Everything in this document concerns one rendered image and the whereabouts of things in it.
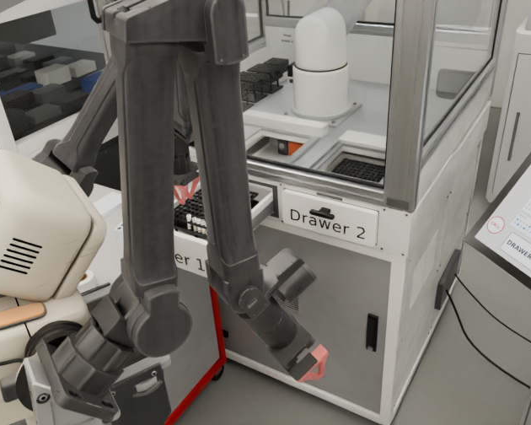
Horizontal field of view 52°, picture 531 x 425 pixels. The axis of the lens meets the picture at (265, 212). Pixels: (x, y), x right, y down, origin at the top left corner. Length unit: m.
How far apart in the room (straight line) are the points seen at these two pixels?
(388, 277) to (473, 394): 0.82
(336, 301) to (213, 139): 1.19
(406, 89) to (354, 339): 0.87
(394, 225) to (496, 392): 1.03
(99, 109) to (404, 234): 0.86
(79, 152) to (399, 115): 0.73
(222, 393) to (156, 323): 1.56
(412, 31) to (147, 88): 0.81
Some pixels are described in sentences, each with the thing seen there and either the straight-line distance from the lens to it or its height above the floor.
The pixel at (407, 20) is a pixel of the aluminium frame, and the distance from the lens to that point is 1.28.
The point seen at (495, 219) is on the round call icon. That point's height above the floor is 1.02.
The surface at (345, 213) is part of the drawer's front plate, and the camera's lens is 1.51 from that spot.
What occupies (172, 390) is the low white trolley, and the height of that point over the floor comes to 0.23.
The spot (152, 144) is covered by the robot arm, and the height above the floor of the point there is 1.47.
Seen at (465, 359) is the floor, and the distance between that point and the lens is 2.41.
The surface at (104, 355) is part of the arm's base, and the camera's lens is 0.72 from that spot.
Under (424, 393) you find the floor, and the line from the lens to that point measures 2.26.
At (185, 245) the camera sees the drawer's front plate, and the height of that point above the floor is 0.90.
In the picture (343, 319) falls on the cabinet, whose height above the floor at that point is 0.48.
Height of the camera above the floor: 1.72
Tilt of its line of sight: 32 degrees down
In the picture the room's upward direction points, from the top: 4 degrees counter-clockwise
